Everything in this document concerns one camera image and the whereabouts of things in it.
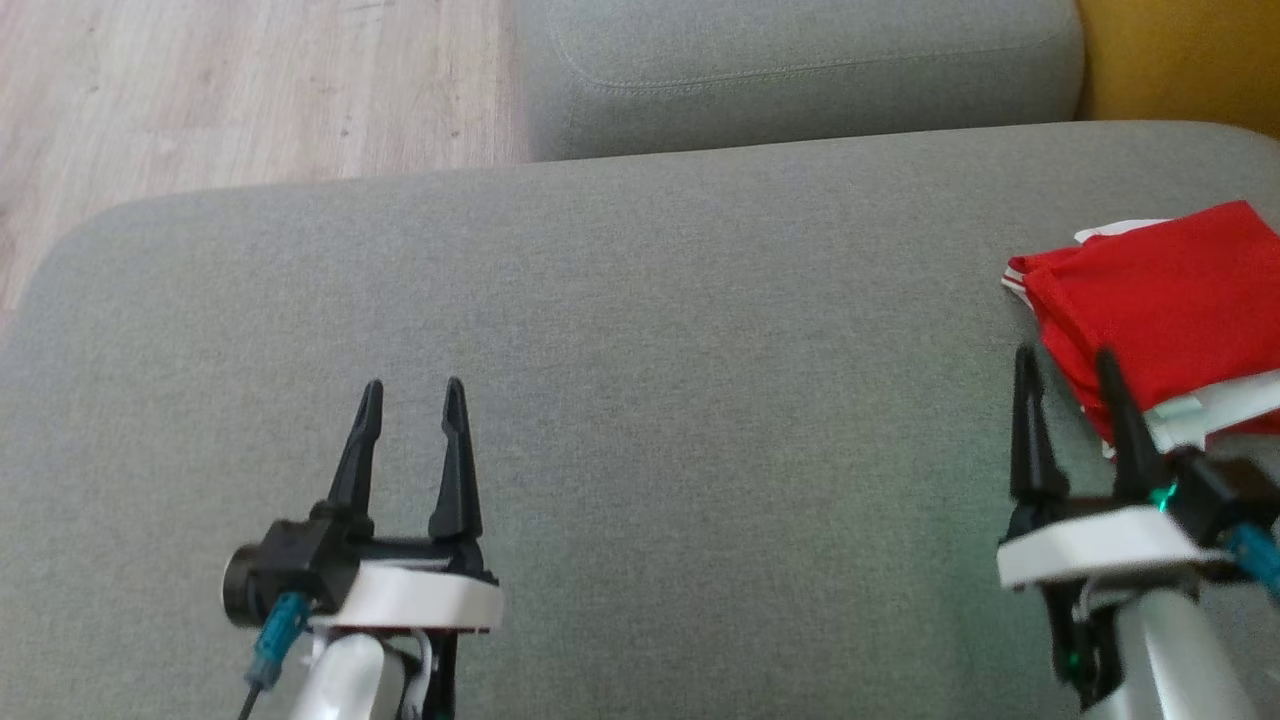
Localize wide yellow sofa back cushion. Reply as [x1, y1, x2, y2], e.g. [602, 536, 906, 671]
[1074, 0, 1280, 140]

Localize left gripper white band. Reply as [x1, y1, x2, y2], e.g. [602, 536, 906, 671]
[308, 376, 505, 635]

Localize small grey sofa seat cushion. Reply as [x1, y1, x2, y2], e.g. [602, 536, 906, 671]
[510, 0, 1089, 164]

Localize red jersey with white trim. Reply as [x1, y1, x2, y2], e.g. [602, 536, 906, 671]
[1038, 200, 1280, 457]

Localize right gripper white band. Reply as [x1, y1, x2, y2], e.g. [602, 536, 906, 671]
[996, 345, 1228, 592]

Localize folded red garment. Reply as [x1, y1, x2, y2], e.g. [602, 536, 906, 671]
[1002, 218, 1171, 303]

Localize black cable teal connector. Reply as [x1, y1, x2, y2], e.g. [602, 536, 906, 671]
[236, 591, 313, 720]
[1224, 519, 1280, 603]

